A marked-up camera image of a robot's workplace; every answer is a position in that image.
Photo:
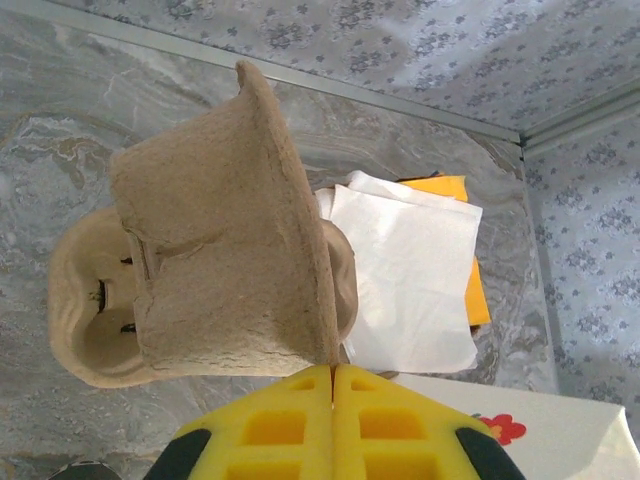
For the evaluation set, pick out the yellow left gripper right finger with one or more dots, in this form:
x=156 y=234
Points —
x=400 y=435

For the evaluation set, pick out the aluminium table edge rail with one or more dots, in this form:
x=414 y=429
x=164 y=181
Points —
x=300 y=75

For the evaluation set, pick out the aluminium frame post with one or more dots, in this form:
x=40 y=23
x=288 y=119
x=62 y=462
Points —
x=580 y=122

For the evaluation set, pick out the paper cup with black lid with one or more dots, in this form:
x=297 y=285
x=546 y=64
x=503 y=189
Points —
x=85 y=472

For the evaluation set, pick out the stack of pulp cup carriers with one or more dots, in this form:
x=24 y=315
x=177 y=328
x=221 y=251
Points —
x=85 y=325

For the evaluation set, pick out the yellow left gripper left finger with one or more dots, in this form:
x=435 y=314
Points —
x=270 y=435

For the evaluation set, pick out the stack of white napkins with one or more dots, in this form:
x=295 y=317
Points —
x=410 y=280

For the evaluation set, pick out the white floral paper bag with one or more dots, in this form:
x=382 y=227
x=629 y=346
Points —
x=550 y=435

